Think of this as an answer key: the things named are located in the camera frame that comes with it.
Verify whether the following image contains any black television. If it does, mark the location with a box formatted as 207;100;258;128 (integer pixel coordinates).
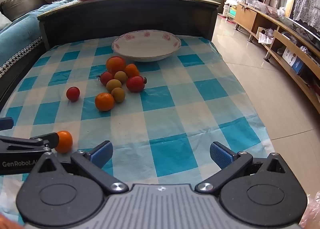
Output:
279;15;320;53

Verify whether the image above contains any red cherry tomato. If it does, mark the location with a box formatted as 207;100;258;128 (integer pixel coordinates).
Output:
66;86;81;102
96;71;114;86
126;76;147;93

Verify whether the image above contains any white lace cloth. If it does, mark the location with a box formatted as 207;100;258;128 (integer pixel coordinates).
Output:
292;0;320;28

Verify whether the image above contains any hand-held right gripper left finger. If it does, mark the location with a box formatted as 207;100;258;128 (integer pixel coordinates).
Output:
30;140;129;196

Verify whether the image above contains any white paper bundle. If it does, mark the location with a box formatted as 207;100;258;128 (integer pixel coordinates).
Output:
257;27;275;44

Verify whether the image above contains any white floral plate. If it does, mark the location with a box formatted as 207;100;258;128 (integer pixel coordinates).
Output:
111;30;182;62

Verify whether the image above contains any dark coffee table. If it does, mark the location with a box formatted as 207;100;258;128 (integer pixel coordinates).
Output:
37;0;222;49

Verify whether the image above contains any brown longan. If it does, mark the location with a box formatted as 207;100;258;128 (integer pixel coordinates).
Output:
114;71;128;84
111;87;126;103
106;79;122;93

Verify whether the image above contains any orange mandarin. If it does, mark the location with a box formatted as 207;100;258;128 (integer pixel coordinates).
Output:
124;63;140;78
54;130;73;154
95;93;115;112

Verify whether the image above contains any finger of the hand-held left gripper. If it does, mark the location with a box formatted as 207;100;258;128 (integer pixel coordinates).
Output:
0;133;60;156
0;117;14;131

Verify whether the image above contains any blue white checked tablecloth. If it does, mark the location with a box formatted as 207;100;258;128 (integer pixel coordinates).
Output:
0;34;277;219

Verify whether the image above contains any blue white box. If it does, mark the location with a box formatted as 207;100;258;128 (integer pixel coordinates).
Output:
282;48;304;74

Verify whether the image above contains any wooden television cabinet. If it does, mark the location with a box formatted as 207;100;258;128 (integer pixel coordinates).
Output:
235;3;320;116

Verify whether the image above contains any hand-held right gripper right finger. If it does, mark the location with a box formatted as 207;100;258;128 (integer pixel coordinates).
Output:
195;141;288;194

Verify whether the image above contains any grey sofa with pillows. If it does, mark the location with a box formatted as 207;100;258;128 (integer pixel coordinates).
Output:
0;0;78;76

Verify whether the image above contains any large red orange nectarine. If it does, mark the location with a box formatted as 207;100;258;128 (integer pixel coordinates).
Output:
106;56;126;76

